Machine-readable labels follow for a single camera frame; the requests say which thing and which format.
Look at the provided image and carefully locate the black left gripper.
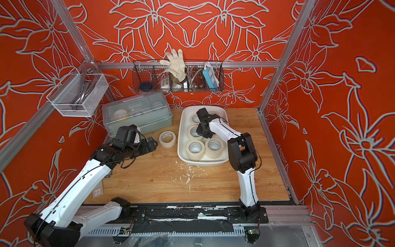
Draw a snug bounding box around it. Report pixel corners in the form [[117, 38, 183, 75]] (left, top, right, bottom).
[[125, 136, 159, 159]]

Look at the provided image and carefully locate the beige tape roll three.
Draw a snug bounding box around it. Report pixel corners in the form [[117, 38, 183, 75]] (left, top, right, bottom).
[[188, 125, 204, 141]]

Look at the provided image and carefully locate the beige tape roll one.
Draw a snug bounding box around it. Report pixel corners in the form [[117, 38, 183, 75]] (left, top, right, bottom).
[[159, 131, 177, 148]]

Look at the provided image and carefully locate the beige tape roll two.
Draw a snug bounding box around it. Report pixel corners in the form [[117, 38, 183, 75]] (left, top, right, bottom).
[[205, 138, 224, 158]]

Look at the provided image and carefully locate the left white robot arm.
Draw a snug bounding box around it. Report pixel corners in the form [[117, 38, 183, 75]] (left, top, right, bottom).
[[24, 137, 158, 247]]

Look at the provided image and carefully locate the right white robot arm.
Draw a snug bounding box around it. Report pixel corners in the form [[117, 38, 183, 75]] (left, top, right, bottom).
[[197, 114, 261, 219]]

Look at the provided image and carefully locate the beige tape roll five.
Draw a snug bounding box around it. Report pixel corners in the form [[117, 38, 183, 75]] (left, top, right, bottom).
[[190, 114, 200, 125]]

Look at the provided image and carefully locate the beige tape roll seven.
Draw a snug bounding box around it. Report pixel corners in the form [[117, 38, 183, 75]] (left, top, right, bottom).
[[186, 140, 205, 161]]

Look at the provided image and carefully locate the grey lidded storage box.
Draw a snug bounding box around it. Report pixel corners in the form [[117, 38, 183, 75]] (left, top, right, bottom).
[[102, 92, 173, 138]]

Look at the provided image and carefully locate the blue box in basket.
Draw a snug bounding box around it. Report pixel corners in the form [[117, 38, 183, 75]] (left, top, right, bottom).
[[203, 62, 220, 92]]

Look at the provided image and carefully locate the white plastic tray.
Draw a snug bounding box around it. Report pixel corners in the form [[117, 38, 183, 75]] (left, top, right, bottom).
[[178, 106, 229, 166]]

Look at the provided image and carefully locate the dark blue round lid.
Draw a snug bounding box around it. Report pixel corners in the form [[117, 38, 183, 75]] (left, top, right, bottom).
[[139, 81, 153, 92]]

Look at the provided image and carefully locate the white power strip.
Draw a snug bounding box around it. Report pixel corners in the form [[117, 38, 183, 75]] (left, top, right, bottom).
[[160, 76, 170, 91]]

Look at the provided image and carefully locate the white work glove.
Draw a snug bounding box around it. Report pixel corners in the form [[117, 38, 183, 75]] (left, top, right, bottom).
[[159, 49, 186, 82]]

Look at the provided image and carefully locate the small label card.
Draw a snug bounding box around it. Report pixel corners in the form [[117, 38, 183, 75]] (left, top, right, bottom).
[[92, 181, 104, 198]]

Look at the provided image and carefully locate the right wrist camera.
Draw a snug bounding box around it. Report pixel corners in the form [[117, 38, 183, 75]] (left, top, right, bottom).
[[196, 108, 219, 123]]

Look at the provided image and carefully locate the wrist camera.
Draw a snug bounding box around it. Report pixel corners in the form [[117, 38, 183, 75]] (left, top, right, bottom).
[[196, 108, 219, 123], [113, 125, 141, 147]]

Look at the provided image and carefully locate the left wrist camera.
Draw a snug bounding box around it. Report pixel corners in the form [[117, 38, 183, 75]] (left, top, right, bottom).
[[113, 125, 141, 147]]

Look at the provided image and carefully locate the black wire basket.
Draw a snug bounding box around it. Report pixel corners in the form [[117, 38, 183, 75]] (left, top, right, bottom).
[[132, 60, 225, 93]]

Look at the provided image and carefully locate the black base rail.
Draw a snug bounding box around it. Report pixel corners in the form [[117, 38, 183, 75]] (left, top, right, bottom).
[[104, 202, 269, 235]]

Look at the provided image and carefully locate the white wire basket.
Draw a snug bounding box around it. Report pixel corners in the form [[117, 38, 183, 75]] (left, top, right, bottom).
[[46, 70, 109, 117]]

